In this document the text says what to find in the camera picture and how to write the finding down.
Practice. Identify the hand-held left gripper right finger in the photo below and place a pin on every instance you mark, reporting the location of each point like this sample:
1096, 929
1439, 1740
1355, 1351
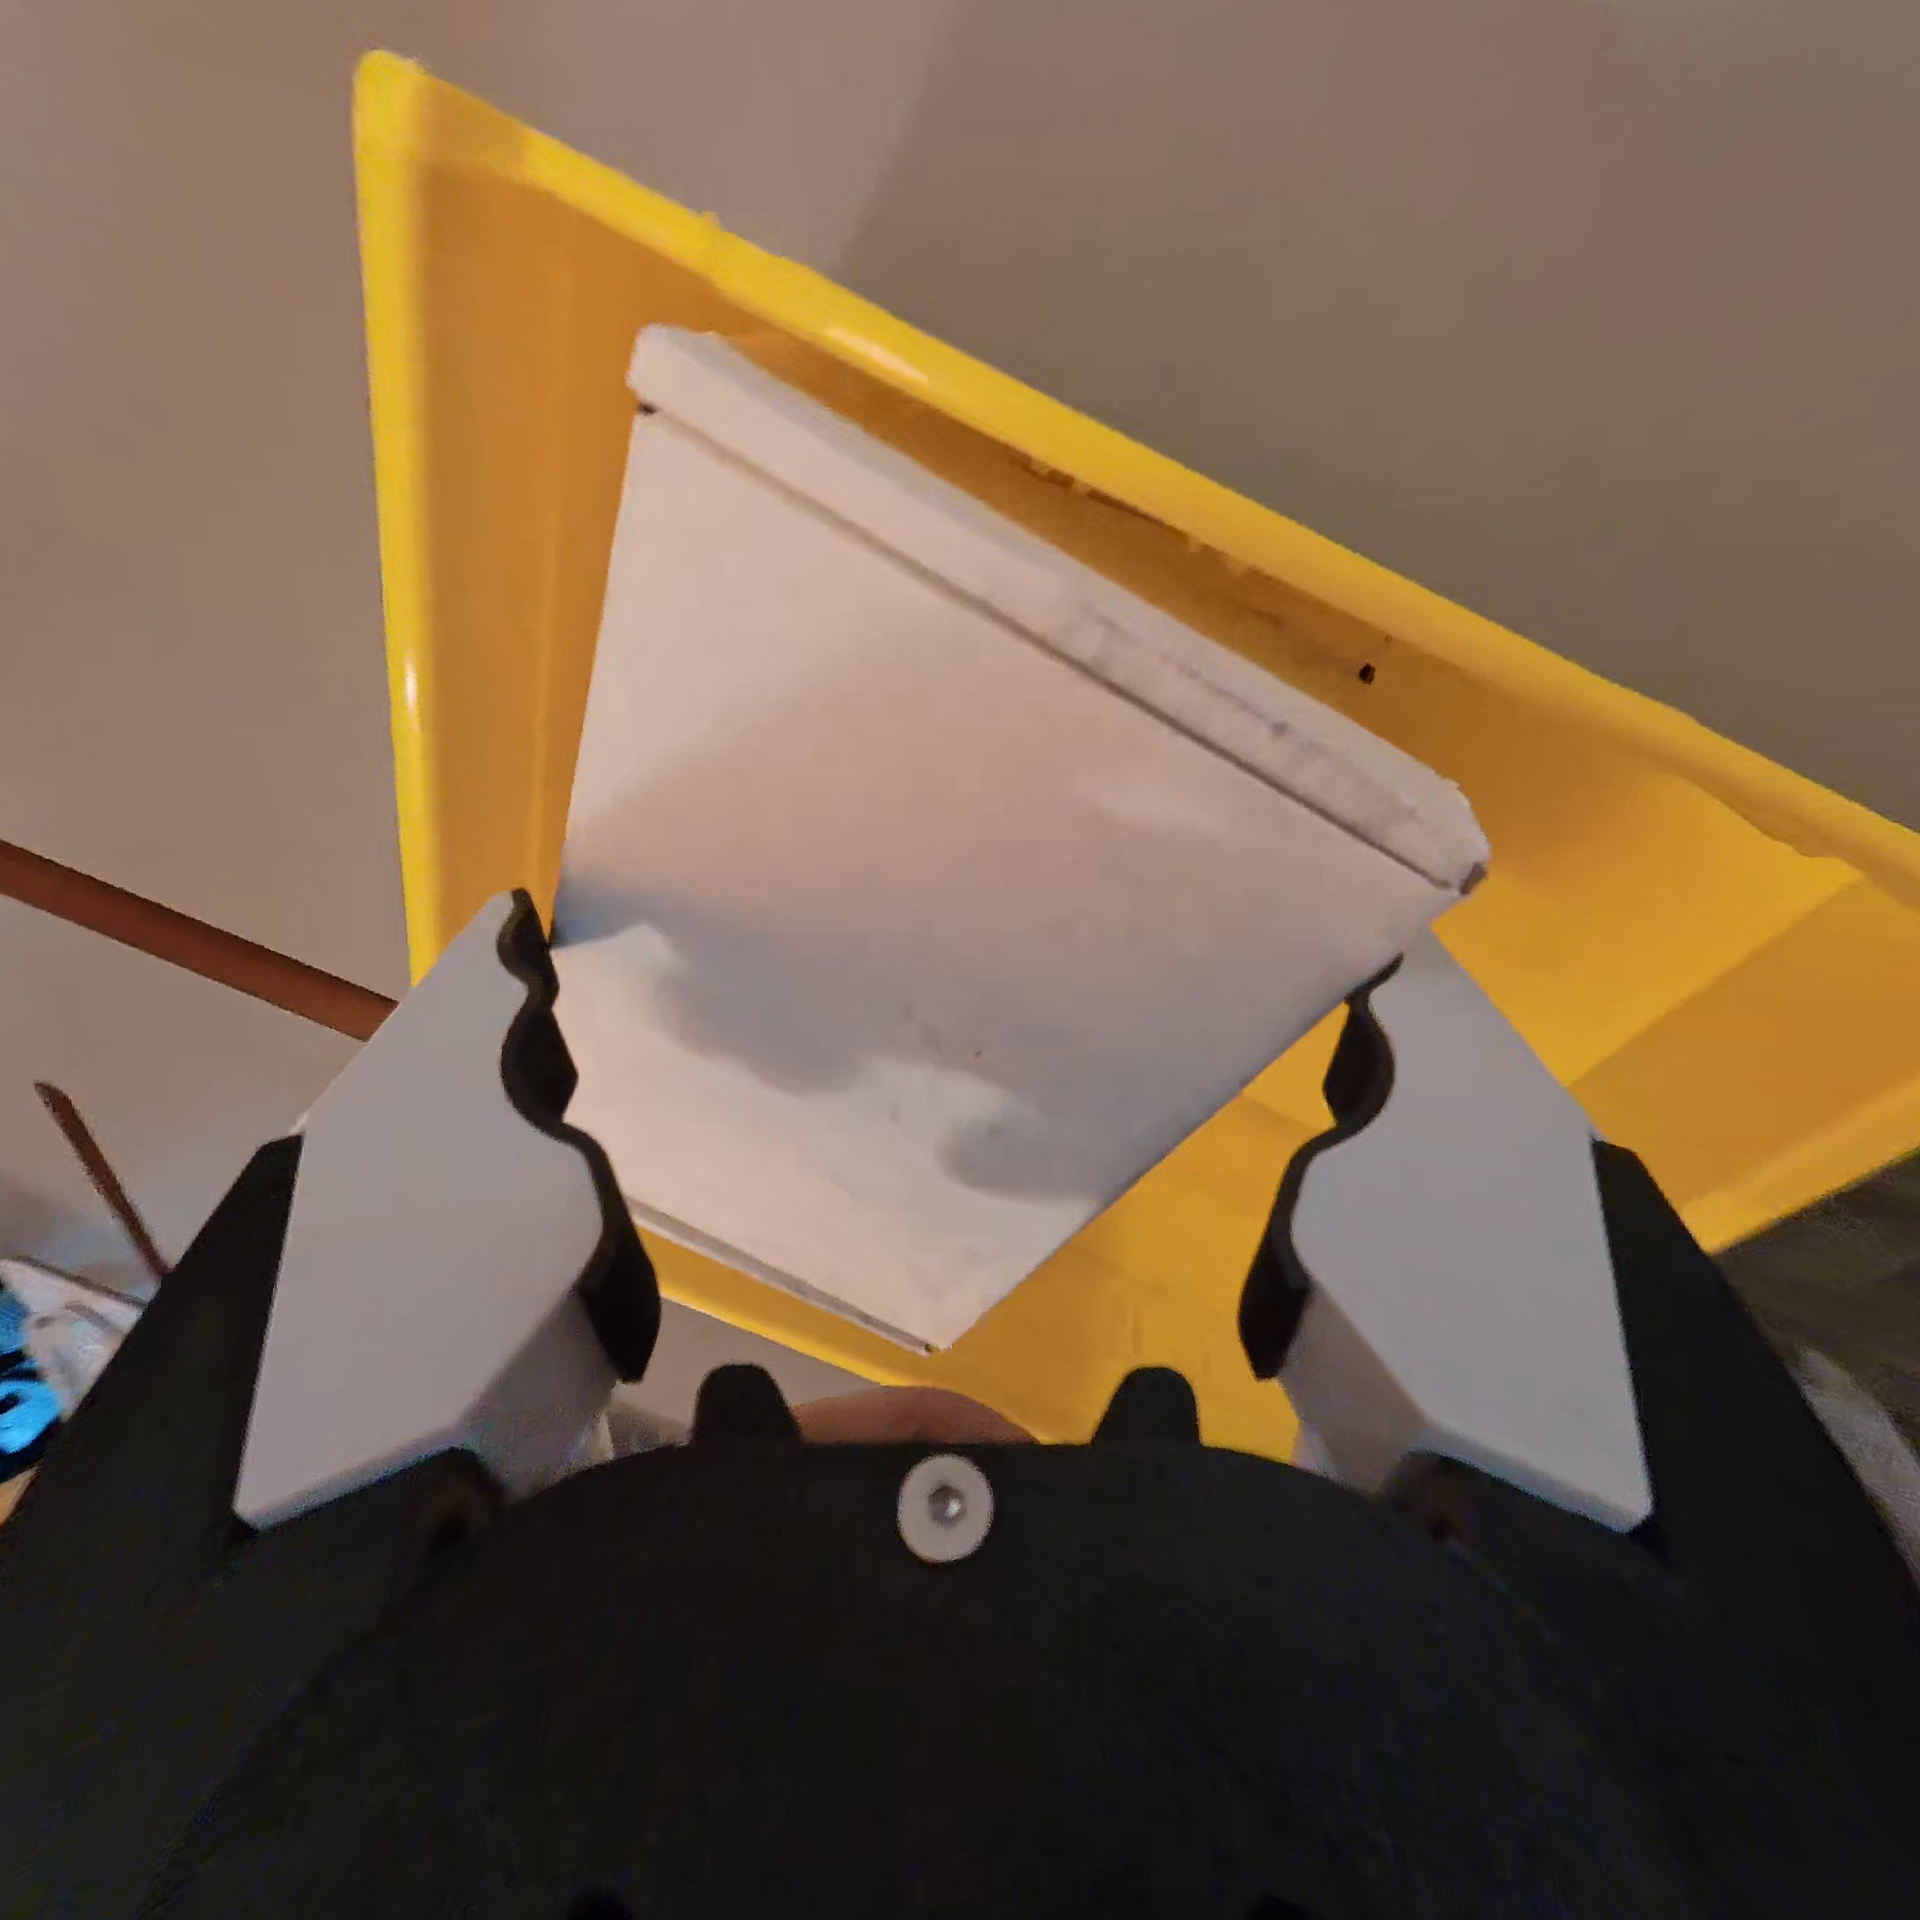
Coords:
1454, 1247

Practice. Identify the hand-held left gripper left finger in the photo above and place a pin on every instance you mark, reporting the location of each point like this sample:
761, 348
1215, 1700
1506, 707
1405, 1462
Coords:
419, 1229

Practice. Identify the yellow plastic bin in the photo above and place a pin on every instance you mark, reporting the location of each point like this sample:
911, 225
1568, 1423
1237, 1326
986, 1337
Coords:
1649, 898

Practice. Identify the white cardboard mailer box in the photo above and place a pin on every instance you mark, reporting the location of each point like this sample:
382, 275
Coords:
899, 823

